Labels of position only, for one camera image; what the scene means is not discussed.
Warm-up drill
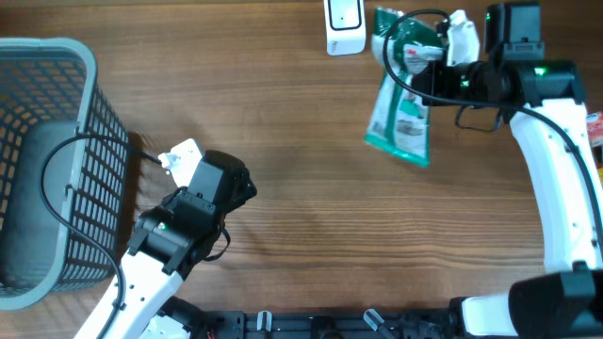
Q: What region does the green 3M gloves packet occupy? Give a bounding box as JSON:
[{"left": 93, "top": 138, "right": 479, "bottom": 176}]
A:
[{"left": 364, "top": 7, "right": 443, "bottom": 167}]

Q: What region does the small red tissue box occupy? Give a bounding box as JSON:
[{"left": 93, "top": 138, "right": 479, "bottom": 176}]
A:
[{"left": 586, "top": 111, "right": 603, "bottom": 148}]

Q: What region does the yellow red sauce bottle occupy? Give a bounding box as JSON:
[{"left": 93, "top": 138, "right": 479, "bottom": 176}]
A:
[{"left": 595, "top": 161, "right": 603, "bottom": 185}]

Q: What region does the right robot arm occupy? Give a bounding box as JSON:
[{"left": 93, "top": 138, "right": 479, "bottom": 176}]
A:
[{"left": 412, "top": 2, "right": 602, "bottom": 338}]

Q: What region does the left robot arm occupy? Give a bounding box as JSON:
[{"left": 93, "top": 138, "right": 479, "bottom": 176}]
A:
[{"left": 77, "top": 150, "right": 257, "bottom": 338}]

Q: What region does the grey plastic mesh basket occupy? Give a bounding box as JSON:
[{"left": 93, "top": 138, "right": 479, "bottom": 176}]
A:
[{"left": 1, "top": 38, "right": 129, "bottom": 311}]

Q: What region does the black right camera cable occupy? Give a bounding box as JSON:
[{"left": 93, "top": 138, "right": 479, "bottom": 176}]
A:
[{"left": 382, "top": 8, "right": 603, "bottom": 236}]

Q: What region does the black camera cable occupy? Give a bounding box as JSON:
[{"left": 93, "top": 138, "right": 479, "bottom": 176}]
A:
[
  {"left": 39, "top": 134, "right": 164, "bottom": 339},
  {"left": 382, "top": 8, "right": 603, "bottom": 236}
]

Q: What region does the black left camera cable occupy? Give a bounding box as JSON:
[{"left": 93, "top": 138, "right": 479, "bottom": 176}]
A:
[{"left": 39, "top": 134, "right": 164, "bottom": 339}]

